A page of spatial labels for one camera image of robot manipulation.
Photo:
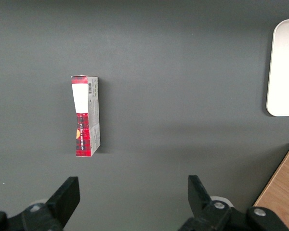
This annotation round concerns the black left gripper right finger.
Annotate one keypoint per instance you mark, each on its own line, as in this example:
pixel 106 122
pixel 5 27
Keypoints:
pixel 202 207

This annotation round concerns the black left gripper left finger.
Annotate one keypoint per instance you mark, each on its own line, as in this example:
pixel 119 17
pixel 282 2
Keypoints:
pixel 62 202

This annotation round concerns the wooden drawer cabinet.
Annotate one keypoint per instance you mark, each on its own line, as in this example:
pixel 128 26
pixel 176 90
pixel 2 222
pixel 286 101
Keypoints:
pixel 283 192

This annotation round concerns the red plaid cardboard box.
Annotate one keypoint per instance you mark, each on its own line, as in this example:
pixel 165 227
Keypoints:
pixel 85 130

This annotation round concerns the beige plastic tray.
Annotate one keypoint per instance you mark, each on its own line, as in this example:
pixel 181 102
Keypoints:
pixel 285 72

